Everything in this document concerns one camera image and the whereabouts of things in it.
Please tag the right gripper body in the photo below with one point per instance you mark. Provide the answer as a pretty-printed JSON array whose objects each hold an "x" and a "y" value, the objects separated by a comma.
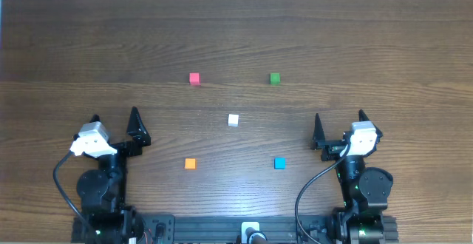
[{"x": 332, "y": 149}]

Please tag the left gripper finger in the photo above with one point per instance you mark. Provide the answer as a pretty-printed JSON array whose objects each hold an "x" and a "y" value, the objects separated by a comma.
[
  {"x": 95, "y": 118},
  {"x": 138, "y": 131}
]

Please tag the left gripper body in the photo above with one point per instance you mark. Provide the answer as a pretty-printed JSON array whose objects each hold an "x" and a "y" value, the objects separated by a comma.
[{"x": 129, "y": 148}]

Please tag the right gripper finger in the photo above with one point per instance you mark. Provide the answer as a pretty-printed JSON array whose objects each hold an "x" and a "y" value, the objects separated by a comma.
[
  {"x": 318, "y": 135},
  {"x": 363, "y": 117}
]

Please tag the orange cube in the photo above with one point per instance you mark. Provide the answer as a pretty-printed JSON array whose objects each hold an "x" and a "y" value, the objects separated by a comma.
[{"x": 190, "y": 163}]

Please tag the pink cube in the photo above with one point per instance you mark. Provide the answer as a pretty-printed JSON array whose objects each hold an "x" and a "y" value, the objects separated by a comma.
[{"x": 194, "y": 78}]

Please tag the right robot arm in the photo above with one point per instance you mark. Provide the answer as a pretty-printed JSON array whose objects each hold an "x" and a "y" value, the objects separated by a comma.
[{"x": 373, "y": 188}]

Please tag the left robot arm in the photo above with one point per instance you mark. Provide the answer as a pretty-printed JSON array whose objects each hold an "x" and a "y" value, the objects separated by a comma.
[{"x": 96, "y": 190}]

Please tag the blue cube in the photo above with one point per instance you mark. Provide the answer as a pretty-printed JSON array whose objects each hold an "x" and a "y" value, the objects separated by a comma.
[{"x": 279, "y": 163}]

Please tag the green cube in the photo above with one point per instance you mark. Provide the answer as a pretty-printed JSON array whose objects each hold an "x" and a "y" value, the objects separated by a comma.
[{"x": 275, "y": 78}]

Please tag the white cube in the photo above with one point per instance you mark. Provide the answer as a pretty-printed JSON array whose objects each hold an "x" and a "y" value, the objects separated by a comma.
[{"x": 233, "y": 120}]

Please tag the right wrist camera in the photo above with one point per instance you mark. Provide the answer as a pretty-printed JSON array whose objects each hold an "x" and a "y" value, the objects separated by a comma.
[{"x": 363, "y": 138}]

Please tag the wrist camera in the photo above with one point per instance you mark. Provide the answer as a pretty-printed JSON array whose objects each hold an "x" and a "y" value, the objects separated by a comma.
[
  {"x": 92, "y": 140},
  {"x": 363, "y": 138}
]

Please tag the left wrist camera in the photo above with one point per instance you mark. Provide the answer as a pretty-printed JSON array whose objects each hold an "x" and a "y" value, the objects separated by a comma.
[{"x": 92, "y": 140}]

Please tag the mounting rail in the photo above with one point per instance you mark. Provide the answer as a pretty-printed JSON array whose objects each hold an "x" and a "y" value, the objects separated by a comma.
[{"x": 214, "y": 229}]

